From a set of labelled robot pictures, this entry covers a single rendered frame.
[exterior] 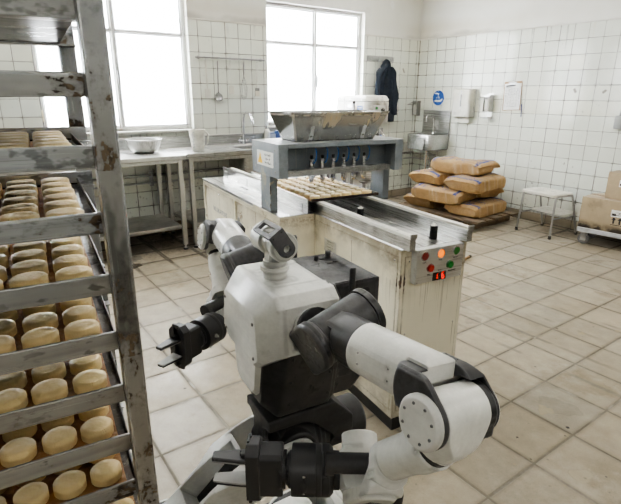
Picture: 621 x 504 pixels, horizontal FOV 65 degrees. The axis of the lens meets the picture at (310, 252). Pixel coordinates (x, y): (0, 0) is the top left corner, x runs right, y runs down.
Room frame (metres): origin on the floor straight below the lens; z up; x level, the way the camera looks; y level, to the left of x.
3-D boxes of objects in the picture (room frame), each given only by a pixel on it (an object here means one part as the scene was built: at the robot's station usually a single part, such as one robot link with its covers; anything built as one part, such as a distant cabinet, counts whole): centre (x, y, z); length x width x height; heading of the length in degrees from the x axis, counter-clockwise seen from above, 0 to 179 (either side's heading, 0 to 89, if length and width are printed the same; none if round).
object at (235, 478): (0.71, 0.14, 0.74); 0.06 x 0.03 x 0.02; 89
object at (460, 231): (2.77, -0.17, 0.87); 2.01 x 0.03 x 0.07; 28
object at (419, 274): (1.83, -0.50, 0.77); 0.24 x 0.04 x 0.14; 118
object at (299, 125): (2.60, -0.09, 1.25); 0.56 x 0.29 x 0.14; 118
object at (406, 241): (2.63, 0.09, 0.87); 2.01 x 0.03 x 0.07; 28
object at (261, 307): (1.03, 0.02, 0.89); 0.34 x 0.30 x 0.36; 28
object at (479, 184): (5.52, -1.88, 0.47); 0.72 x 0.42 x 0.17; 131
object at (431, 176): (5.98, -1.59, 0.47); 0.72 x 0.42 x 0.17; 126
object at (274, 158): (2.60, -0.09, 1.01); 0.72 x 0.33 x 0.34; 118
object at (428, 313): (2.15, -0.33, 0.45); 0.70 x 0.34 x 0.90; 28
